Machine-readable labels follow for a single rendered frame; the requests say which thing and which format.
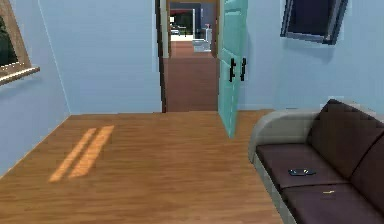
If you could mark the teal room door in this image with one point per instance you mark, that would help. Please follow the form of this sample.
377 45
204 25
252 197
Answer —
231 40

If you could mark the small black remote control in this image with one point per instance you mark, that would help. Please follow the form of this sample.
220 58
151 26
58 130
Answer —
301 172

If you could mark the small yellow flat object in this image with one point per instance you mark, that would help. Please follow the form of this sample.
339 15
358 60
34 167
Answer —
328 192

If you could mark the grey sofa with brown cushions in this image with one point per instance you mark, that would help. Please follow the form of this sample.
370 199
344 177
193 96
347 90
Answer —
333 156

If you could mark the wooden framed window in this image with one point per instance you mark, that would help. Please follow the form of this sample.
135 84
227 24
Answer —
11 50

